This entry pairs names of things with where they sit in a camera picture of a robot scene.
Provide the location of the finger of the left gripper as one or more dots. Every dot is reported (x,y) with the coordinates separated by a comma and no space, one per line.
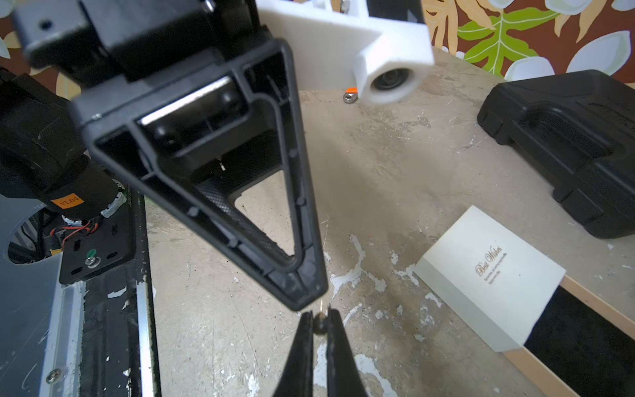
(196,135)

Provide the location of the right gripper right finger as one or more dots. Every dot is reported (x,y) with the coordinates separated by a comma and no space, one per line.
(343,378)

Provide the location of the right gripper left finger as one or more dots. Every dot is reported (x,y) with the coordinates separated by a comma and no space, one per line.
(297,377)

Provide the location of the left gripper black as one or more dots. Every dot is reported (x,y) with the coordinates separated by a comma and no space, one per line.
(93,41)

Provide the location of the small earring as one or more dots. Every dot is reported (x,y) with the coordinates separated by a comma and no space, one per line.
(320,326)

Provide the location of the white drawer jewelry box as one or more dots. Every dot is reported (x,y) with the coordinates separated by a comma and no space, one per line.
(523,305)

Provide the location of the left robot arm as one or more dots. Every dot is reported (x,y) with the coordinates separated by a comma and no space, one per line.
(40,142)

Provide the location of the orange black utility knife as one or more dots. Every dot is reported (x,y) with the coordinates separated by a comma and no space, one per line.
(350,96)

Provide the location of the black plastic tool case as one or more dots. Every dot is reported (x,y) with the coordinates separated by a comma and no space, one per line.
(579,127)

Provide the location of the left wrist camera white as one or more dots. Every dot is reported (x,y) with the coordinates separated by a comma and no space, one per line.
(381,48)

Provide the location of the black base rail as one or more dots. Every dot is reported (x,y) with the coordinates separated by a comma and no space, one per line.
(80,327)

